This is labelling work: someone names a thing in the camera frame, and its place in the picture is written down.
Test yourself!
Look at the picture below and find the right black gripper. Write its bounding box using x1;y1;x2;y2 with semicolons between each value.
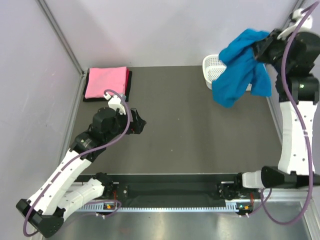
249;28;292;74

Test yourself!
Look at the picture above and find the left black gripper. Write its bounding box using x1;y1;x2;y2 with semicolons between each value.
104;108;146;142

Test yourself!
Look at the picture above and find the blue t shirt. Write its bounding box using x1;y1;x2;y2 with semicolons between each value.
212;28;272;108

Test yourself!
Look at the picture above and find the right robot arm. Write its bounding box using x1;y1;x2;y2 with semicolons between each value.
233;29;320;198

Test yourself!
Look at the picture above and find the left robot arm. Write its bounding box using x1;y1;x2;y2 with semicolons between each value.
16;107;146;238

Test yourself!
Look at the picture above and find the folded red t shirt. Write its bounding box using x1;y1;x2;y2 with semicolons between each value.
123;69;130;100

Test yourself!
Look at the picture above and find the folded black t shirt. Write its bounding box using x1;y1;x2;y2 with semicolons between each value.
82;70;133;103

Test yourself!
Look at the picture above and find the folded pink t shirt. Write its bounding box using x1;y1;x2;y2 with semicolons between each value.
84;66;129;100

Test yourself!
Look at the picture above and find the white perforated plastic basket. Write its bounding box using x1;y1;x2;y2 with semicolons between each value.
202;54;253;91

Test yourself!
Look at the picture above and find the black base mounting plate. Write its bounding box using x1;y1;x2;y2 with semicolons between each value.
84;174;263;208

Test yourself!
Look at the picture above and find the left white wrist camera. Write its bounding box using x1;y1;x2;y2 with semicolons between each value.
103;90;127;115

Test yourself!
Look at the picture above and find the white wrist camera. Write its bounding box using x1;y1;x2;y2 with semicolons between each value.
277;8;313;41
103;90;127;115

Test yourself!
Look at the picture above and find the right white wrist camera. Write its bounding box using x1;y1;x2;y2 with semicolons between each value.
277;8;313;41

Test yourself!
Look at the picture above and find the grey slotted cable duct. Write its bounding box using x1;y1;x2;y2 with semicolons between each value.
74;201;253;213

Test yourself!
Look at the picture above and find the aluminium frame rail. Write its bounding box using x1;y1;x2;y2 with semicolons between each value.
267;187;308;205

